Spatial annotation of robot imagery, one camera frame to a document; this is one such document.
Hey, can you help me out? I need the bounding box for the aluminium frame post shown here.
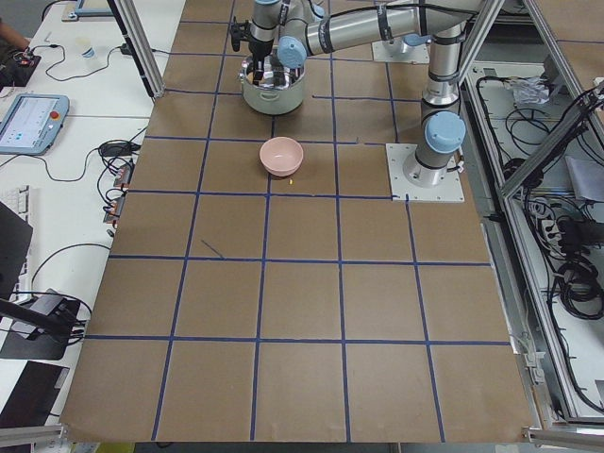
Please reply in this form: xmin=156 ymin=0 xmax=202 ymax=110
xmin=108 ymin=0 xmax=165 ymax=100

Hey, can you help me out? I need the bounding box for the black laptop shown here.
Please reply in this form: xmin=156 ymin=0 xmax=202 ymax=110
xmin=1 ymin=361 xmax=69 ymax=428

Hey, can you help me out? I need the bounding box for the crumpled white paper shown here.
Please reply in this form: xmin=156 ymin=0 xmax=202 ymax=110
xmin=509 ymin=76 xmax=550 ymax=105

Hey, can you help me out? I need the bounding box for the black cable bundle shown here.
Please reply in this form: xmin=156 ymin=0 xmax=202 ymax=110
xmin=523 ymin=197 xmax=604 ymax=322

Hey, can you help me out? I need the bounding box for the black monitor stand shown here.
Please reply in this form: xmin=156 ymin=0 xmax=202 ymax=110
xmin=1 ymin=293 xmax=80 ymax=361

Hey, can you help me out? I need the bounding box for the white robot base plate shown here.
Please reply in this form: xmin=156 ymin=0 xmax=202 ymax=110
xmin=385 ymin=143 xmax=465 ymax=203

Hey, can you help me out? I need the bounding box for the grey-green cooking pot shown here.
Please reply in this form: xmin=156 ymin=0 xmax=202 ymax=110
xmin=239 ymin=54 xmax=306 ymax=115

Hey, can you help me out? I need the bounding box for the pink bowl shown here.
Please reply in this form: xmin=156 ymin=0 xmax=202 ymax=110
xmin=259 ymin=137 xmax=304 ymax=177

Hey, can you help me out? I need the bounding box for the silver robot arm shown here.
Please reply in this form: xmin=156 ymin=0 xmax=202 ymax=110
xmin=230 ymin=1 xmax=486 ymax=189

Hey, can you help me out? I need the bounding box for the teach pendant tablet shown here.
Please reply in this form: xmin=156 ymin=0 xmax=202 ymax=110
xmin=1 ymin=93 xmax=70 ymax=156

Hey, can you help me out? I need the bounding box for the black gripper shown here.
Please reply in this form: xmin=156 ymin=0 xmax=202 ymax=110
xmin=248 ymin=38 xmax=273 ymax=85

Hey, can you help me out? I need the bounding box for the electronics board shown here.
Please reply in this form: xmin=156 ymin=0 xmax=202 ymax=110
xmin=1 ymin=51 xmax=42 ymax=88

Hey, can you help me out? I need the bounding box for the white paper cup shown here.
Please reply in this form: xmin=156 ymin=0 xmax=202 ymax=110
xmin=75 ymin=36 xmax=96 ymax=61

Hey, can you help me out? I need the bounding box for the white keyboard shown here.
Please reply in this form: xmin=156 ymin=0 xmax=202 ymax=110
xmin=1 ymin=185 xmax=30 ymax=222

